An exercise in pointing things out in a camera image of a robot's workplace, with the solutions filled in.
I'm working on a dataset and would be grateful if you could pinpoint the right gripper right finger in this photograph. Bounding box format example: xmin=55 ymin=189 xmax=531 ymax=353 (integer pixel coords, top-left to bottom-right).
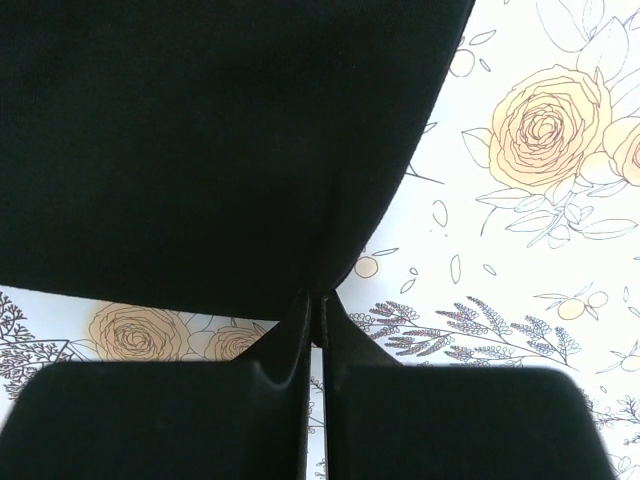
xmin=319 ymin=294 xmax=613 ymax=480

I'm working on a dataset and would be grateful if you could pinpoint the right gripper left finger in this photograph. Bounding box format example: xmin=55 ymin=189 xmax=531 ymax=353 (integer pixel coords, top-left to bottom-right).
xmin=1 ymin=291 xmax=312 ymax=479

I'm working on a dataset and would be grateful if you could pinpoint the black t shirt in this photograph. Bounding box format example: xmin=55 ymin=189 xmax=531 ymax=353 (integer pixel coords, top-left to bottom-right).
xmin=1 ymin=1 xmax=473 ymax=319

